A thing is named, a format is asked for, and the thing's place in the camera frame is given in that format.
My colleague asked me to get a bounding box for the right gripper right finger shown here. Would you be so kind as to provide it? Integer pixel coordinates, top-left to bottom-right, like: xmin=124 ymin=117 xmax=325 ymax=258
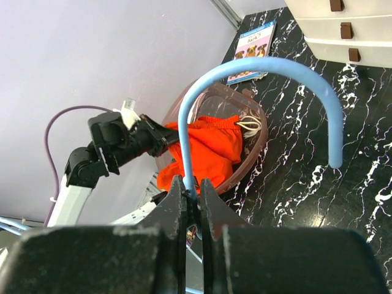
xmin=200 ymin=179 xmax=388 ymax=293

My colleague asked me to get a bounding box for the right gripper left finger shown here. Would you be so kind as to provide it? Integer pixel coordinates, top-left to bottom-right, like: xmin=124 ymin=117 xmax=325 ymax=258
xmin=1 ymin=178 xmax=187 ymax=293

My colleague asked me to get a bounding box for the pink transparent basin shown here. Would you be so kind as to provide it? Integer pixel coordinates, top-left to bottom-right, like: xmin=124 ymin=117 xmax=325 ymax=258
xmin=153 ymin=80 xmax=269 ymax=195

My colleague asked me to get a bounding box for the light blue wire hanger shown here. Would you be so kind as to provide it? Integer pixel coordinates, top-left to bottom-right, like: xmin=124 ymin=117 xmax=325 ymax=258
xmin=178 ymin=57 xmax=344 ymax=200

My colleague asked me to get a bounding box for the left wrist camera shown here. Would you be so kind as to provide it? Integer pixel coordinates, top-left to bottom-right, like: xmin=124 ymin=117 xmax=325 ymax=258
xmin=113 ymin=98 xmax=141 ymax=130

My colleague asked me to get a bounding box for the white drawer unit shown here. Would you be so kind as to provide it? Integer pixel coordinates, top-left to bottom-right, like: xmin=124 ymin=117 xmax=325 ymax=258
xmin=285 ymin=0 xmax=391 ymax=69

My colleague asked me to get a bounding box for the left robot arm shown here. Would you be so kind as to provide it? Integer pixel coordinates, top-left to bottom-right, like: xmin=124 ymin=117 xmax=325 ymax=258
xmin=45 ymin=110 xmax=179 ymax=227

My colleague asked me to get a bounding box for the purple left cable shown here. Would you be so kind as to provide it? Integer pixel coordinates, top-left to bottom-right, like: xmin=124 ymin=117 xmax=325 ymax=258
xmin=44 ymin=105 xmax=114 ymax=227

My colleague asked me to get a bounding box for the dog picture book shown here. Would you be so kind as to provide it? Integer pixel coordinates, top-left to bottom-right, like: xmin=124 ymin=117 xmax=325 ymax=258
xmin=227 ymin=20 xmax=276 ymax=85

